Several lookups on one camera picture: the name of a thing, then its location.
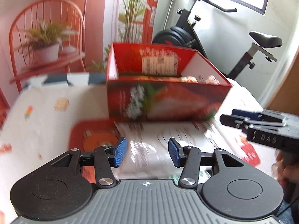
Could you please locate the white face mask package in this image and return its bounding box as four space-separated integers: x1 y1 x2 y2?
113 122 226 179

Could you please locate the printed room backdrop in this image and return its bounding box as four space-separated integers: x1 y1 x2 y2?
0 0 162 112

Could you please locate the person's right hand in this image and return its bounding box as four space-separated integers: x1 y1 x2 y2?
272 149 299 188

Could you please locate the brown wooden door panel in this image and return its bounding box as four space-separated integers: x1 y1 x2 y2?
266 61 299 115

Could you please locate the red strawberry cardboard box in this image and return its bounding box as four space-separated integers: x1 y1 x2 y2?
106 43 232 122

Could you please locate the black exercise bike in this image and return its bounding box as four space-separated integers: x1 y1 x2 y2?
151 0 283 80

